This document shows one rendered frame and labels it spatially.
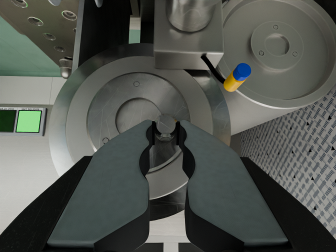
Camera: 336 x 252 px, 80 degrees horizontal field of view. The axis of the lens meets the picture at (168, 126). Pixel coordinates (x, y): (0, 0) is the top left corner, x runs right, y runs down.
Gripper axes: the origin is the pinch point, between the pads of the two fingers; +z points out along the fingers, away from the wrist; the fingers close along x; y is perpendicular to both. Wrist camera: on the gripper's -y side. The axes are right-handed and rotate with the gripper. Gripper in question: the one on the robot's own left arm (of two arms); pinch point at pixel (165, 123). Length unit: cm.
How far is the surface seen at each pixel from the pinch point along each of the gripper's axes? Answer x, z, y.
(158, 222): -0.6, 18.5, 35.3
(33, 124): -30.6, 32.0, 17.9
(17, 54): -176, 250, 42
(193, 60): 2.0, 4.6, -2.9
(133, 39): -30, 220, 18
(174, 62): 0.7, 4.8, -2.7
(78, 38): -7.9, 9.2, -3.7
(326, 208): 15.6, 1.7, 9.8
